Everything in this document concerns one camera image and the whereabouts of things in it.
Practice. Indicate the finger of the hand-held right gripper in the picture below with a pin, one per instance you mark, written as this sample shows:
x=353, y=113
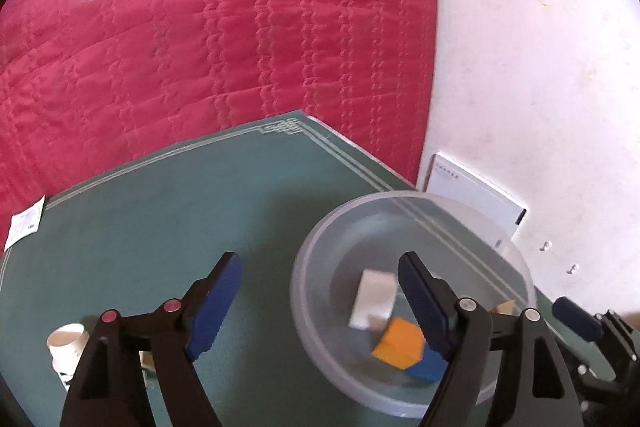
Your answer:
x=575, y=317

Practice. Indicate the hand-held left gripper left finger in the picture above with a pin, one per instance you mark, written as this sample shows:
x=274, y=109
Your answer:
x=215, y=307

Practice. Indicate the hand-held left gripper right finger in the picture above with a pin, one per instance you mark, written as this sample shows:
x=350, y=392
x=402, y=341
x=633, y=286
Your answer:
x=425, y=302

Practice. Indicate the clear plastic bowl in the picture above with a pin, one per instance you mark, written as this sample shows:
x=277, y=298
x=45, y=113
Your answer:
x=340, y=232

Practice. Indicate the orange cube block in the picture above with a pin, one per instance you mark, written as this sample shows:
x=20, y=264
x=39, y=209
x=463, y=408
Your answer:
x=397, y=342

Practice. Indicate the white rectangular block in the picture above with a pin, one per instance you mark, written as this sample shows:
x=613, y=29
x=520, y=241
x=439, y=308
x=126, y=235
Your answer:
x=372, y=299

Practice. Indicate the blue block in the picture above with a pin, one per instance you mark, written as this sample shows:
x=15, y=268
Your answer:
x=425, y=369

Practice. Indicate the small tan wooden piece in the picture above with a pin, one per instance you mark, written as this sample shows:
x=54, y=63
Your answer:
x=505, y=308

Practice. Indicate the tan wooden block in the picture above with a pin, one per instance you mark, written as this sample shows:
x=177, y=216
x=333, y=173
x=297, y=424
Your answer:
x=147, y=359

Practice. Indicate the green table mat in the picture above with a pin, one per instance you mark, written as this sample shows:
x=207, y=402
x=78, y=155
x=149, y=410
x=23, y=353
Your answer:
x=175, y=217

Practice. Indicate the white flat box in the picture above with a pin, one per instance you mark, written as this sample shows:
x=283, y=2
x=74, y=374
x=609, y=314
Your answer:
x=465, y=192

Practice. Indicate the white paper cup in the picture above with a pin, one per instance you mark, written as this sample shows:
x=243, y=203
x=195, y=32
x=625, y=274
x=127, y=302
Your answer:
x=65, y=342

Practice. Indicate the white paper tag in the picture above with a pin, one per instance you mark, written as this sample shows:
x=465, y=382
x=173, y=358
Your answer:
x=25, y=222

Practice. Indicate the red quilted blanket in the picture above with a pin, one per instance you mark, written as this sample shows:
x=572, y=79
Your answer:
x=200, y=7

